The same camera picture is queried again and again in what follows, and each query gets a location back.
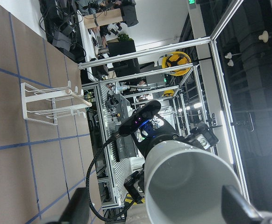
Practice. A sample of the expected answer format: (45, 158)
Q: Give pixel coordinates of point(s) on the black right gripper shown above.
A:
(155, 131)

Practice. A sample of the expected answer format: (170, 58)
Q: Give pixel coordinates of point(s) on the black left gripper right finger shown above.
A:
(236, 209)

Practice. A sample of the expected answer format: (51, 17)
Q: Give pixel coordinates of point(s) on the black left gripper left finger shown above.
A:
(77, 211)

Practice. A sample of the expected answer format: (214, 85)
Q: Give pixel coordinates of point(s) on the grey plastic cup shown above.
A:
(183, 184)

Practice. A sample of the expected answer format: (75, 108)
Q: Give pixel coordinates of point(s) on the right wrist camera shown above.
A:
(140, 117)

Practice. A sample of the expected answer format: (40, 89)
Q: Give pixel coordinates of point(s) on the white wire cup rack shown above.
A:
(50, 116)

